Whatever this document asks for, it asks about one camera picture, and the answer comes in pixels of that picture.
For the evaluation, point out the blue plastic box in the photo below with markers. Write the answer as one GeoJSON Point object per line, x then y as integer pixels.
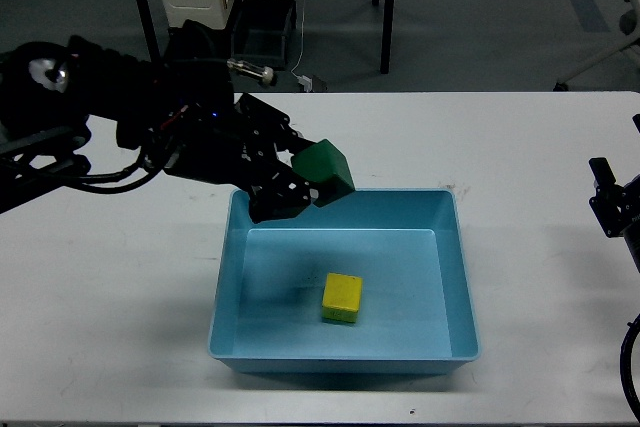
{"type": "Point", "coordinates": [374, 283]}

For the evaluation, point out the black box under crate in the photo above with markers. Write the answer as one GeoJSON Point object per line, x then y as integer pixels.
{"type": "Point", "coordinates": [194, 41]}

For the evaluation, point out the black table leg left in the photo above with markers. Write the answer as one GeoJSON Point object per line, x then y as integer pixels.
{"type": "Point", "coordinates": [148, 29]}

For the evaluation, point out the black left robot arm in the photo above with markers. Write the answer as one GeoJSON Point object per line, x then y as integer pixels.
{"type": "Point", "coordinates": [95, 120]}

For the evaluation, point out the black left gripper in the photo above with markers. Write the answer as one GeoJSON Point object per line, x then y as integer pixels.
{"type": "Point", "coordinates": [236, 144]}

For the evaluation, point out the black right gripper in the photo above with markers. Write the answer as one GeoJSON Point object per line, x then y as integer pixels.
{"type": "Point", "coordinates": [616, 207]}

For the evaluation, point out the green block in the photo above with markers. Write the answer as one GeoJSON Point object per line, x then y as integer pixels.
{"type": "Point", "coordinates": [327, 171]}

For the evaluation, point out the dark grey plastic bin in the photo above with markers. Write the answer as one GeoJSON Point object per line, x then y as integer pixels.
{"type": "Point", "coordinates": [262, 32]}

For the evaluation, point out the yellow block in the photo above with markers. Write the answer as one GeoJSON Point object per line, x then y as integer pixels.
{"type": "Point", "coordinates": [341, 298]}

